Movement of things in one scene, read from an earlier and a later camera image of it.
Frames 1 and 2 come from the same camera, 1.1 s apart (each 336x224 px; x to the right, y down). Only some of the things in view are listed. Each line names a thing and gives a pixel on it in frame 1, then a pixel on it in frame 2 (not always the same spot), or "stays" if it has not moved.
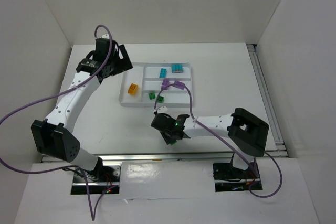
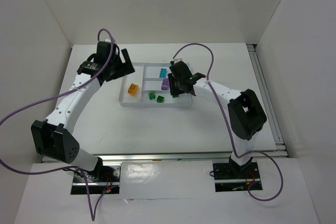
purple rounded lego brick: [165, 83] stays
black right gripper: [163, 123] -> [172, 85]
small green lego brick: [151, 95] stays
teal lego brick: [163, 73] stays
